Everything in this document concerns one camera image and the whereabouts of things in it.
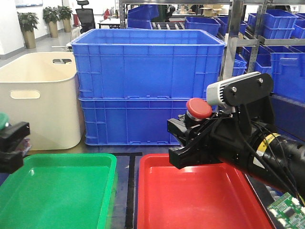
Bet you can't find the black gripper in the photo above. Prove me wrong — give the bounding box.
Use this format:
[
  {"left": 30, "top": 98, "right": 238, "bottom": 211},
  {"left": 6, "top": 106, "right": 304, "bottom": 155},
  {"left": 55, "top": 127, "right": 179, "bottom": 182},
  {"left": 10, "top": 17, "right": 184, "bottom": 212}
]
[{"left": 167, "top": 112, "right": 275, "bottom": 177}]

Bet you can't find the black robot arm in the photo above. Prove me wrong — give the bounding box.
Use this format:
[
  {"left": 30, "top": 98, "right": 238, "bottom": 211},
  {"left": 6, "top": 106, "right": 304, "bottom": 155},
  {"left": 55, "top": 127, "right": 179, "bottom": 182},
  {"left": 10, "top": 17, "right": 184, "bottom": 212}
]
[{"left": 167, "top": 97, "right": 305, "bottom": 198}]

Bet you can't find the cream plastic tub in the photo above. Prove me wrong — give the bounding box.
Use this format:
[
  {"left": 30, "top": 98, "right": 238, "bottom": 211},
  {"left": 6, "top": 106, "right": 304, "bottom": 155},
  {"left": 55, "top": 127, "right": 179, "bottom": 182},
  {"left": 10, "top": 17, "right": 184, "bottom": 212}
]
[{"left": 0, "top": 52, "right": 84, "bottom": 150}]

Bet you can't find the red plastic tray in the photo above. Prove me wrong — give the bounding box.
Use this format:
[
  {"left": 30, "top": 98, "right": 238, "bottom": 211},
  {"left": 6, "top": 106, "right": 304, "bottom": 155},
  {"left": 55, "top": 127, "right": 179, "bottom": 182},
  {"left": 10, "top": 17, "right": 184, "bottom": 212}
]
[{"left": 137, "top": 154, "right": 274, "bottom": 229}]

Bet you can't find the green circuit board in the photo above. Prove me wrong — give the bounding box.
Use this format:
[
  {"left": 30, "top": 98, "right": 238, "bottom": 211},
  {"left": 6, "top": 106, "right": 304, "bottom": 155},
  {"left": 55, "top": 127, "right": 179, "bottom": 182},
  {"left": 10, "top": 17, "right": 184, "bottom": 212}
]
[{"left": 267, "top": 193, "right": 305, "bottom": 229}]

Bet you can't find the green plastic tray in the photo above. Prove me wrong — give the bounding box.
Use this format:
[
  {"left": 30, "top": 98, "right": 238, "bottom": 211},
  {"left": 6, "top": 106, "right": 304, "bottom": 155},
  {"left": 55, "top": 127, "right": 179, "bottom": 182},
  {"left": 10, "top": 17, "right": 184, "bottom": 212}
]
[{"left": 0, "top": 153, "right": 117, "bottom": 229}]

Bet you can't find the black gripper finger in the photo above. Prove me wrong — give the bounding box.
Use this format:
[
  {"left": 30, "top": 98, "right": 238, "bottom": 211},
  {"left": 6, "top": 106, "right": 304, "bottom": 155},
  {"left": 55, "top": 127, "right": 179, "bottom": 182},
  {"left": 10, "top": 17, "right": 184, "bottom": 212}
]
[
  {"left": 0, "top": 152, "right": 24, "bottom": 174},
  {"left": 0, "top": 122, "right": 30, "bottom": 153}
]

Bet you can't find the upper blue stacking crate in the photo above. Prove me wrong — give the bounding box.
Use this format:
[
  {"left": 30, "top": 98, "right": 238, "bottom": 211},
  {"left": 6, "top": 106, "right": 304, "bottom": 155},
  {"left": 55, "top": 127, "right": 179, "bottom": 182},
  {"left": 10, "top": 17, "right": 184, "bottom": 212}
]
[{"left": 71, "top": 29, "right": 225, "bottom": 99}]

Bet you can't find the lower blue stacking crate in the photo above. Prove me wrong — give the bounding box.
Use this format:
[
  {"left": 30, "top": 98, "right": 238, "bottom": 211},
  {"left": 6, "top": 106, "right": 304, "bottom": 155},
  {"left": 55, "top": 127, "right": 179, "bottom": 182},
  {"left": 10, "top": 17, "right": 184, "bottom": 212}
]
[{"left": 79, "top": 98, "right": 187, "bottom": 146}]

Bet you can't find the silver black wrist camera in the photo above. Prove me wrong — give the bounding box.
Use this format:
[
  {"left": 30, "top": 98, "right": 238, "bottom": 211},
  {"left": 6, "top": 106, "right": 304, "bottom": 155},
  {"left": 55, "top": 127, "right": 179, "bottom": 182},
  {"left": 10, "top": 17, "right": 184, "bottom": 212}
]
[{"left": 206, "top": 72, "right": 274, "bottom": 107}]

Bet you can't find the green mushroom push button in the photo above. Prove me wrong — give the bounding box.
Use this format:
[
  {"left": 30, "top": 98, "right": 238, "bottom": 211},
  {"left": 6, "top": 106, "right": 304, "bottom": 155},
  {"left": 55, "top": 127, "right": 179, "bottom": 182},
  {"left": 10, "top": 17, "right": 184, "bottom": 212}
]
[{"left": 0, "top": 112, "right": 9, "bottom": 130}]

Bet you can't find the blue stacking crate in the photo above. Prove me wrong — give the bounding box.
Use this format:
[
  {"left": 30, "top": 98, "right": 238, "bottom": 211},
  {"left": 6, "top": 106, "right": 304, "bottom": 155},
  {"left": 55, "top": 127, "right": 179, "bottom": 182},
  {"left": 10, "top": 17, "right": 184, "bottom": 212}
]
[
  {"left": 79, "top": 98, "right": 187, "bottom": 146},
  {"left": 71, "top": 29, "right": 225, "bottom": 99}
]

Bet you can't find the red mushroom push button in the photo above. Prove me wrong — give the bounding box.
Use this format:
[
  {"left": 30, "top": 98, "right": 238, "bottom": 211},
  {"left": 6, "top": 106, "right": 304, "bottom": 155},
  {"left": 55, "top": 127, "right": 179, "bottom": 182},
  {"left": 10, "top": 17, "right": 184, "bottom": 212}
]
[{"left": 184, "top": 98, "right": 212, "bottom": 124}]

